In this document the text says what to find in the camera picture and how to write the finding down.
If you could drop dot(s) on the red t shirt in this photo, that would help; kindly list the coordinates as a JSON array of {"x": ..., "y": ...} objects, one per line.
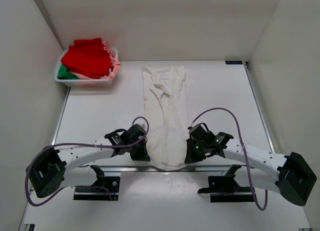
[{"x": 73, "y": 58}]

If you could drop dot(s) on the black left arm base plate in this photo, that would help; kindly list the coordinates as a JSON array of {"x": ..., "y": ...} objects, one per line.
[{"x": 104, "y": 189}]

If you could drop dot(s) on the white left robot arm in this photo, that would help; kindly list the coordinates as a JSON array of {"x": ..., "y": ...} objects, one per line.
[{"x": 47, "y": 173}]

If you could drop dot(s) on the green t shirt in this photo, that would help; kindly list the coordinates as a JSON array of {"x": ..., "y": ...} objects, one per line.
[{"x": 65, "y": 74}]

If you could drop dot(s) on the white plastic laundry basket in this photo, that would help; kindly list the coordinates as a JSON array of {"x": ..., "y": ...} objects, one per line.
[{"x": 79, "y": 83}]

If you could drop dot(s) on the pink t shirt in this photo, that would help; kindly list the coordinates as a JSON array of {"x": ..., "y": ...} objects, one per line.
[{"x": 112, "y": 63}]

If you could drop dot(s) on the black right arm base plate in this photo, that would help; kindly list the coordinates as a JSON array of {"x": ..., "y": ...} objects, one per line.
[{"x": 225, "y": 189}]

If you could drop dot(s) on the aluminium table rail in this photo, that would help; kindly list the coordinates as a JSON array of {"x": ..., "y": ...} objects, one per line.
[{"x": 175, "y": 169}]

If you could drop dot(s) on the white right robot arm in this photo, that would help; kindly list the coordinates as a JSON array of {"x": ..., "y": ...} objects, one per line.
[{"x": 288, "y": 175}]

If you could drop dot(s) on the white t shirt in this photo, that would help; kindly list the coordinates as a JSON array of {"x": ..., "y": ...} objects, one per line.
[{"x": 165, "y": 108}]

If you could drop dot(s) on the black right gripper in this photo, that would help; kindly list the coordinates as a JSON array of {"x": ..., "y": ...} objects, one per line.
[{"x": 191, "y": 157}]

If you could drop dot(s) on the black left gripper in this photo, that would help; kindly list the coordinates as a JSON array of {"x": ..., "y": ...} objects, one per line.
[{"x": 142, "y": 154}]

